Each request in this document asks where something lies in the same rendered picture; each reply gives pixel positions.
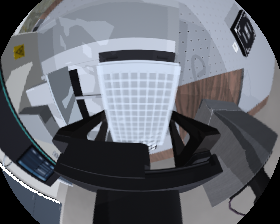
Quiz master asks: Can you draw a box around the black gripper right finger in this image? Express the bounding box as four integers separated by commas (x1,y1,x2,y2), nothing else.
169,110,221,167

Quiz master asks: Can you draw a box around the white multiwell plate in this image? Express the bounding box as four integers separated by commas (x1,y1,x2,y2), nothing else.
97,60,181,146

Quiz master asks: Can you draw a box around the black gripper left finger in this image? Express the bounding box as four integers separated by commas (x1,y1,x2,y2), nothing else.
56,110,108,141

